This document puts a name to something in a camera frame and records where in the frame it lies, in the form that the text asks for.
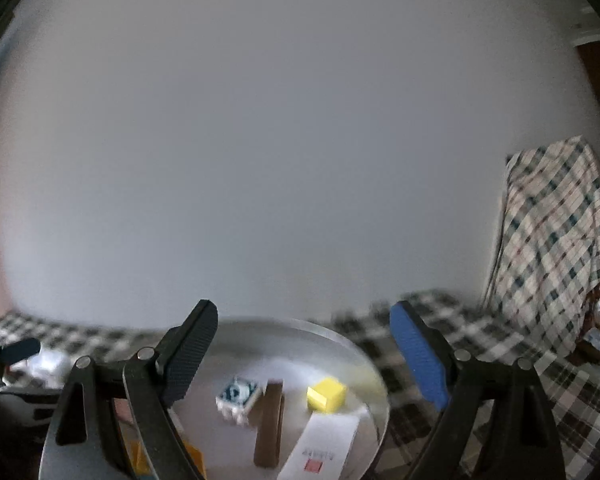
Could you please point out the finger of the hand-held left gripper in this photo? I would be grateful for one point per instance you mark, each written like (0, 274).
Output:
(20, 351)

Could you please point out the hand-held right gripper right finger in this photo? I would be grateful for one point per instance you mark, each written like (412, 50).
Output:
(420, 360)

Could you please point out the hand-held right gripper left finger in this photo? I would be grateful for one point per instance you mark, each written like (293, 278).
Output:
(185, 360)

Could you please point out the blue white patterned cube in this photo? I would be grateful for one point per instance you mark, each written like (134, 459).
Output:
(237, 395)

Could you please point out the yellow face toy block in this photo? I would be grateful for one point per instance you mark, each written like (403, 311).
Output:
(192, 455)

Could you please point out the brown block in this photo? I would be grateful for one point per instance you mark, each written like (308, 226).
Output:
(269, 425)

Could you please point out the round printed metal tin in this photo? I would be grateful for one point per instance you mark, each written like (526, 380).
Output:
(300, 355)

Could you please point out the white card with red mark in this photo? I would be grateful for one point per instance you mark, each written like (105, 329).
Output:
(320, 445)

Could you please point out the white folded plastic bag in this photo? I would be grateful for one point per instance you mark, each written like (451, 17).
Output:
(50, 365)

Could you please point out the plaid bed sheet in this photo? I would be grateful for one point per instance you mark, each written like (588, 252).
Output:
(570, 410)

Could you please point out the plaid hanging cloth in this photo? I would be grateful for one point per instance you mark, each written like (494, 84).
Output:
(550, 230)

